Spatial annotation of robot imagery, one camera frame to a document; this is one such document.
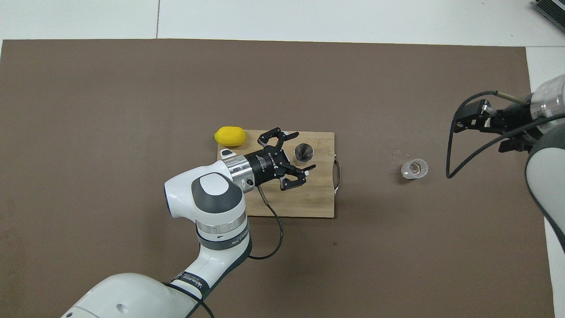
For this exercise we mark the steel double jigger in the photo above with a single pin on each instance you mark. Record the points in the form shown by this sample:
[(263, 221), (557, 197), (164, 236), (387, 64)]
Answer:
[(303, 152)]

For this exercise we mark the yellow lemon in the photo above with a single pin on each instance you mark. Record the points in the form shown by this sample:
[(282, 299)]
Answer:
[(230, 136)]

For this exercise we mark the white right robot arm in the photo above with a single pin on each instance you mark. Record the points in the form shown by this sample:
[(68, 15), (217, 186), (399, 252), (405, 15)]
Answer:
[(547, 176)]

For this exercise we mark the small clear glass cup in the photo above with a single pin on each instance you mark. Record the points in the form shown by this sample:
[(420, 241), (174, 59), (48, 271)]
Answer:
[(414, 168)]

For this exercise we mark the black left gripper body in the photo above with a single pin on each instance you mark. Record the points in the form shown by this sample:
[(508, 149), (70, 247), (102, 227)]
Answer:
[(267, 165)]

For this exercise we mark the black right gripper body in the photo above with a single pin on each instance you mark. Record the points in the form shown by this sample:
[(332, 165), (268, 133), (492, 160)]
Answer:
[(512, 119)]

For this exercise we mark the bamboo cutting board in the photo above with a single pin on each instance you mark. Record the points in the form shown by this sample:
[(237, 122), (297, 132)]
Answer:
[(315, 194)]

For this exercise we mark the brown table mat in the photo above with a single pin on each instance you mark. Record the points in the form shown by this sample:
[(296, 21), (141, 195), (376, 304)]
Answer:
[(110, 110)]

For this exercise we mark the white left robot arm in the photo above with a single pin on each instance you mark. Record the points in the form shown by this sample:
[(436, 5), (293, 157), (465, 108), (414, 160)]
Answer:
[(207, 194)]

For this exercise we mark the dark ribbed device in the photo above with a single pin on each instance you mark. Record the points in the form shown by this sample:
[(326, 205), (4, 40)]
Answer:
[(551, 11)]

